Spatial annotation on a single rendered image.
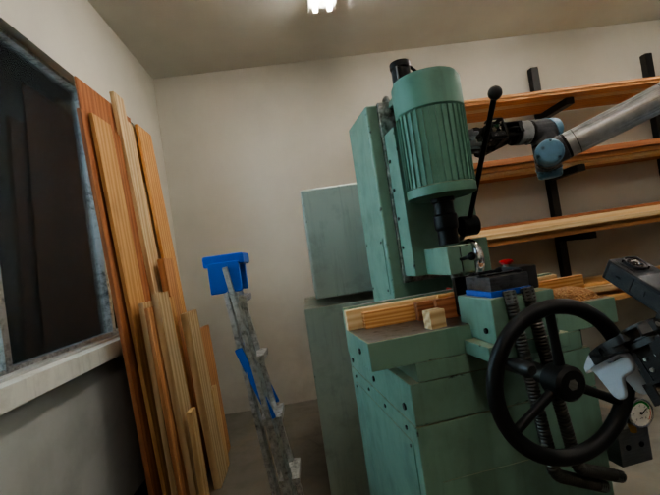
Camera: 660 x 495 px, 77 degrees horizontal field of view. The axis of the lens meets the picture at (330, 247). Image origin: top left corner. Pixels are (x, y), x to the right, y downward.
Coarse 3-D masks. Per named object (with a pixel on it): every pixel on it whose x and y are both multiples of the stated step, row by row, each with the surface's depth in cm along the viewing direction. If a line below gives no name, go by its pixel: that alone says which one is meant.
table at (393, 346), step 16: (592, 304) 95; (608, 304) 96; (416, 320) 103; (448, 320) 97; (560, 320) 93; (576, 320) 94; (352, 336) 98; (368, 336) 92; (384, 336) 90; (400, 336) 87; (416, 336) 87; (432, 336) 88; (448, 336) 88; (464, 336) 89; (560, 336) 82; (352, 352) 101; (368, 352) 85; (384, 352) 86; (400, 352) 86; (416, 352) 87; (432, 352) 87; (448, 352) 88; (464, 352) 89; (480, 352) 82; (512, 352) 80; (368, 368) 87; (384, 368) 85
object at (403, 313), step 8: (544, 280) 112; (552, 280) 111; (560, 280) 111; (568, 280) 112; (576, 280) 112; (552, 288) 111; (408, 304) 104; (368, 312) 101; (376, 312) 102; (384, 312) 102; (392, 312) 102; (400, 312) 103; (408, 312) 103; (368, 320) 101; (376, 320) 102; (384, 320) 102; (392, 320) 102; (400, 320) 103; (408, 320) 103; (368, 328) 101
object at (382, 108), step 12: (384, 108) 124; (384, 120) 123; (384, 132) 123; (384, 144) 123; (384, 156) 124; (396, 216) 122; (396, 228) 122; (408, 276) 122; (420, 276) 123; (432, 276) 123; (444, 276) 124
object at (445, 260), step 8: (432, 248) 110; (440, 248) 105; (448, 248) 102; (456, 248) 102; (464, 248) 102; (432, 256) 110; (440, 256) 105; (448, 256) 102; (456, 256) 102; (432, 264) 111; (440, 264) 106; (448, 264) 102; (456, 264) 102; (464, 264) 102; (472, 264) 103; (432, 272) 111; (440, 272) 107; (448, 272) 102; (456, 272) 102; (464, 272) 102
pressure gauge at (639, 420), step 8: (640, 400) 89; (632, 408) 88; (640, 408) 89; (648, 408) 89; (632, 416) 88; (640, 416) 89; (648, 416) 89; (632, 424) 88; (640, 424) 89; (648, 424) 89; (632, 432) 91
